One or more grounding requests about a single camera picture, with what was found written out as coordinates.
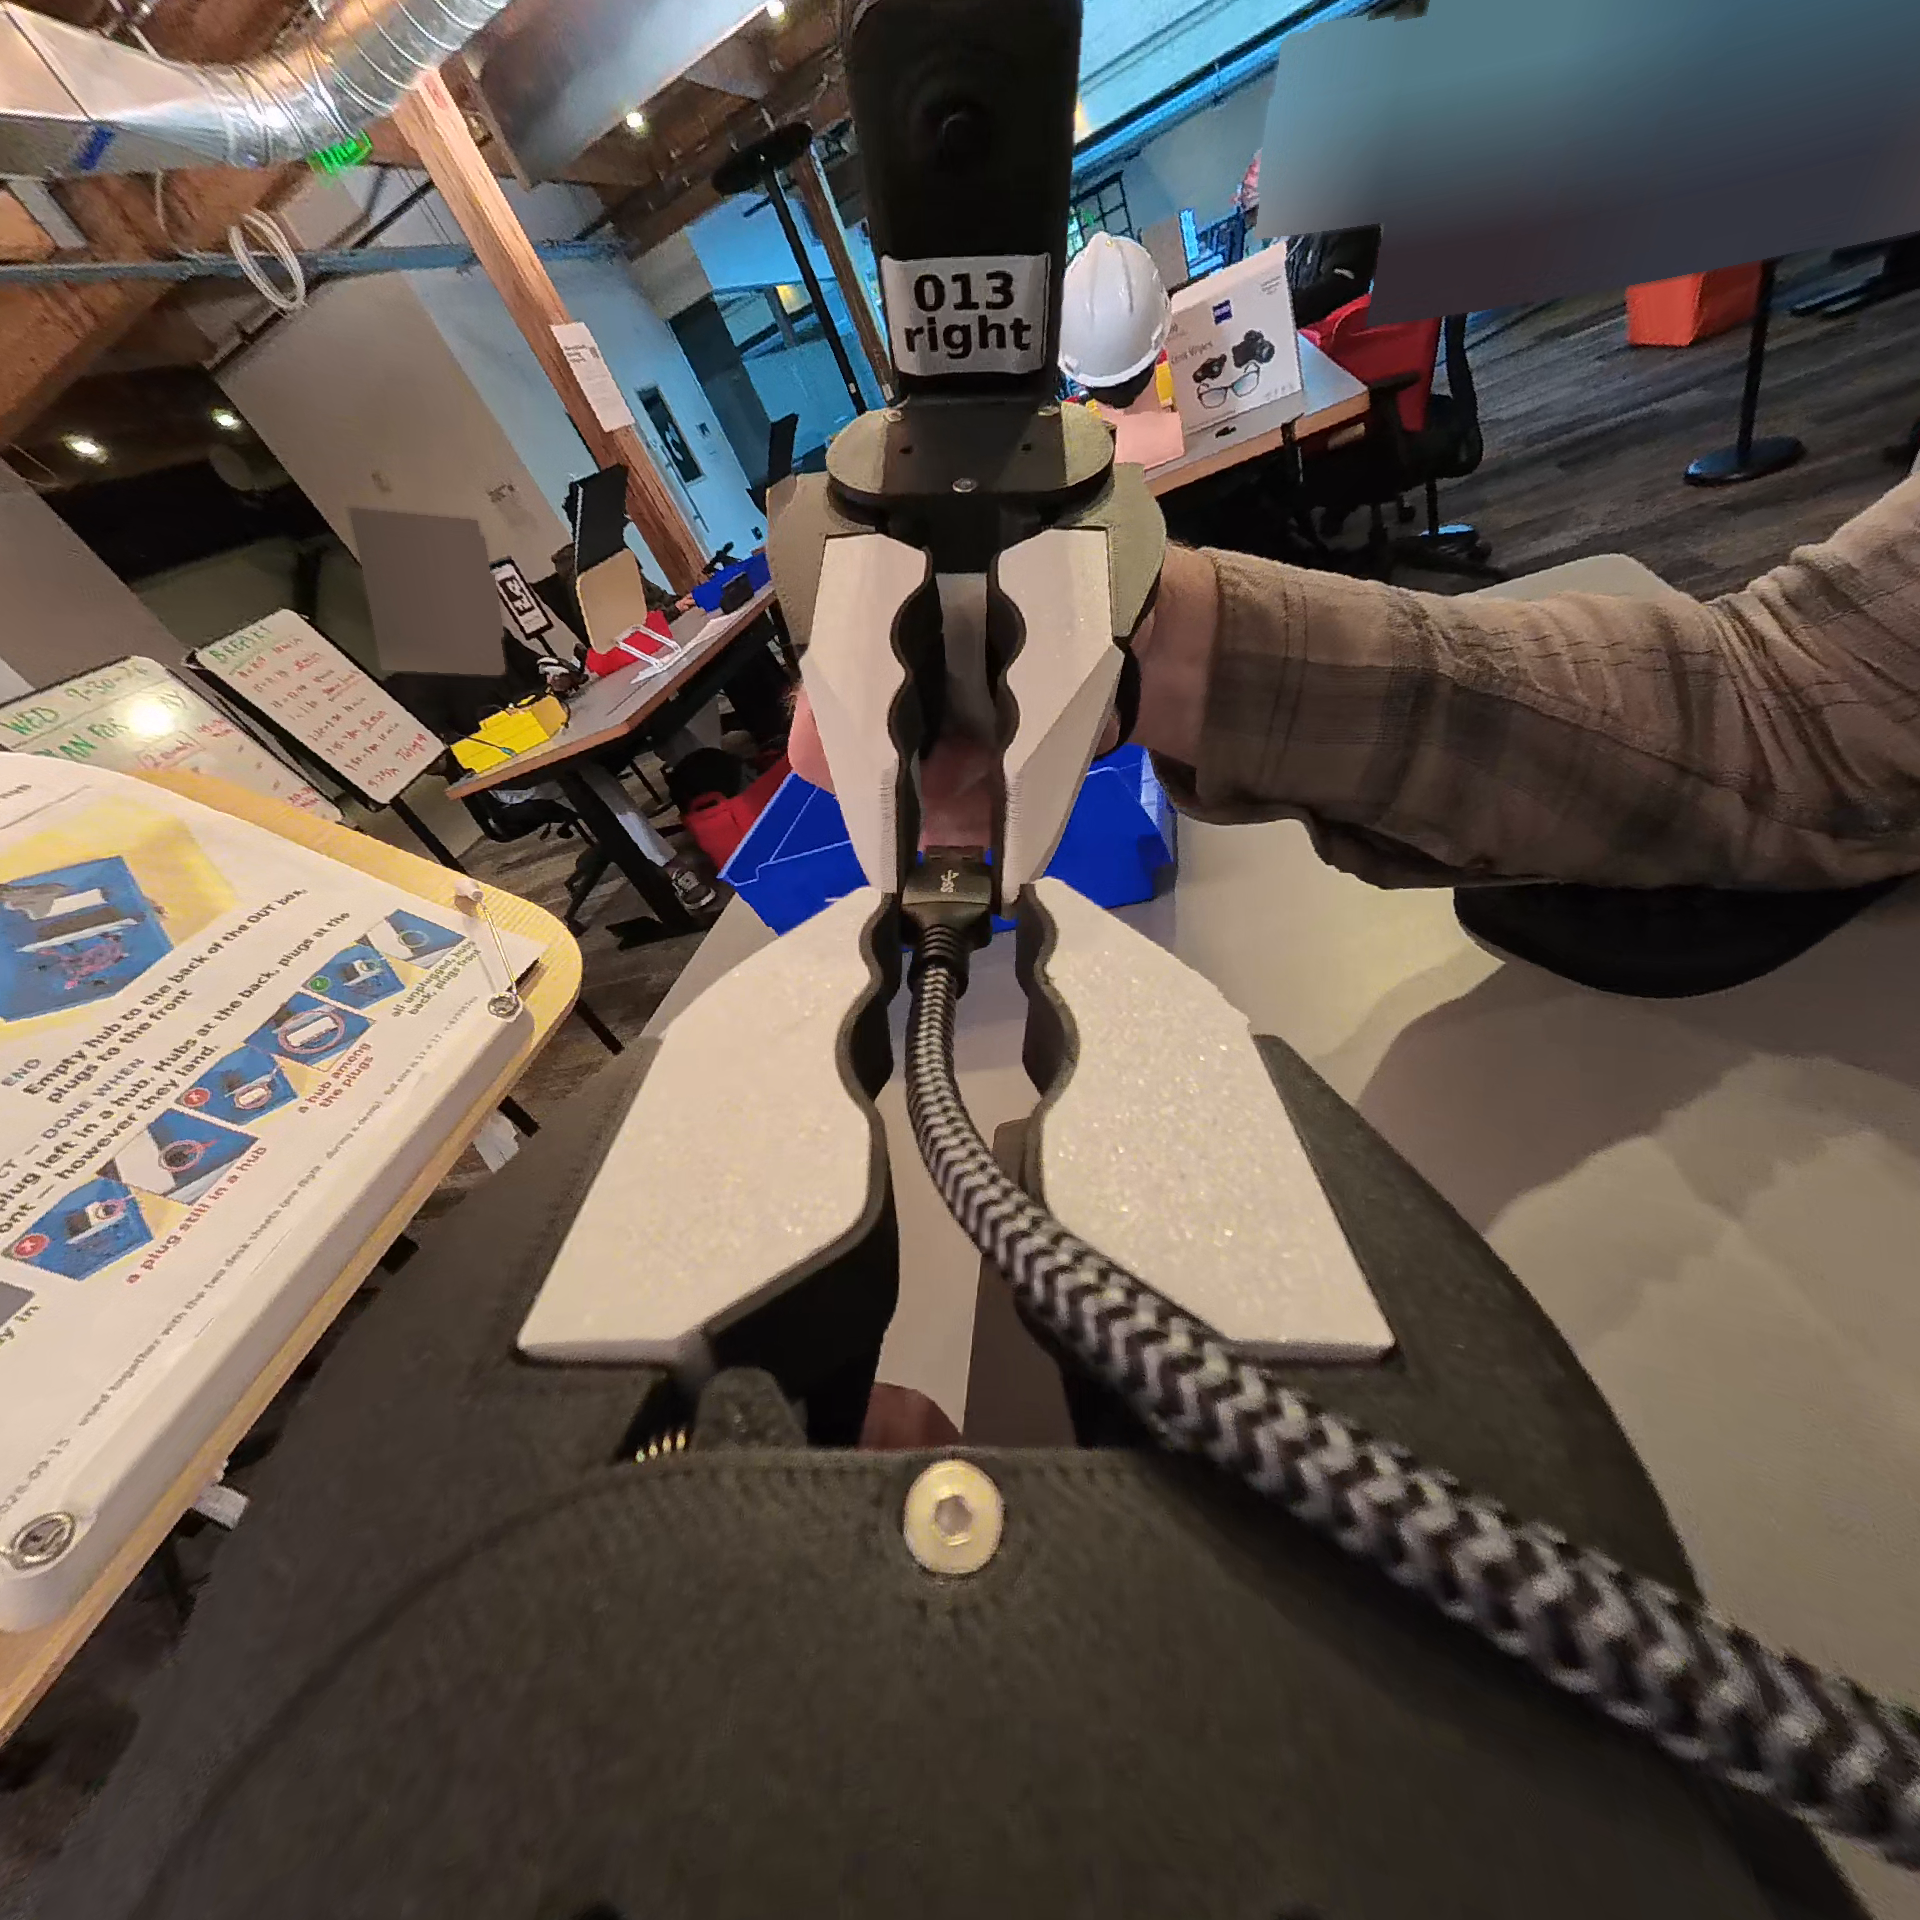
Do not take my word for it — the person's right hand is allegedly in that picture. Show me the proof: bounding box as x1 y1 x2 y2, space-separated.
1128 547 1234 770

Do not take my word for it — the printed instruction sheet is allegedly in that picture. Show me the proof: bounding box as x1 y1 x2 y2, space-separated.
0 752 549 1567

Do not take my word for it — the silver ventilation duct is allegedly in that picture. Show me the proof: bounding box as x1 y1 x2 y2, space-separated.
0 0 520 175

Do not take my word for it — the white cardboard box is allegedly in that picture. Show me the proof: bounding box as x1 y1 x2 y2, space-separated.
1165 247 1309 453

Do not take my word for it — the blue plastic bin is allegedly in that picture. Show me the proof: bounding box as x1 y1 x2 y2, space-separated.
720 744 1178 936

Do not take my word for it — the yellow plastic bin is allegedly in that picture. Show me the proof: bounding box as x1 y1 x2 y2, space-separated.
450 696 577 780

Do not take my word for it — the white hard hat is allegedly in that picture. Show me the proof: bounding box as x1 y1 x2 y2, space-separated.
1057 231 1176 396

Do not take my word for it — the brown wooden post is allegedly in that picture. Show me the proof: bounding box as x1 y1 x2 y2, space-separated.
392 62 712 600

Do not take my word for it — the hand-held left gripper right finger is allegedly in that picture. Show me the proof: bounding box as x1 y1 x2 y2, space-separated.
1006 879 1401 1366

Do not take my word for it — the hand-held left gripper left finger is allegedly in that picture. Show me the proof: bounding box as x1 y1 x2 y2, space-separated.
517 890 902 1366

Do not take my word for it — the red bag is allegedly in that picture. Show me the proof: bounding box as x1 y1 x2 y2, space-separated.
677 752 790 876

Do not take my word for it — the braided grey usb cable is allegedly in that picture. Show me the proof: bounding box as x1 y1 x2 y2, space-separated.
897 851 1920 1846

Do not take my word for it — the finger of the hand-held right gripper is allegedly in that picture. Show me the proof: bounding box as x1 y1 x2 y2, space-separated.
804 535 950 903
985 535 1128 895

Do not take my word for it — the person's right forearm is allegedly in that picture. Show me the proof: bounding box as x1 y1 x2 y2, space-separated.
1201 476 1920 895

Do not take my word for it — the long wooden workbench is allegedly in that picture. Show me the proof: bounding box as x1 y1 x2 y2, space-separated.
450 584 790 791

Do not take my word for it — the orange box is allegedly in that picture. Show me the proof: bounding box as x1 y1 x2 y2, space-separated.
1628 266 1771 350

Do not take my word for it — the small handwritten whiteboard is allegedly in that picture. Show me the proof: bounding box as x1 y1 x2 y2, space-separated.
0 656 201 770
188 610 449 810

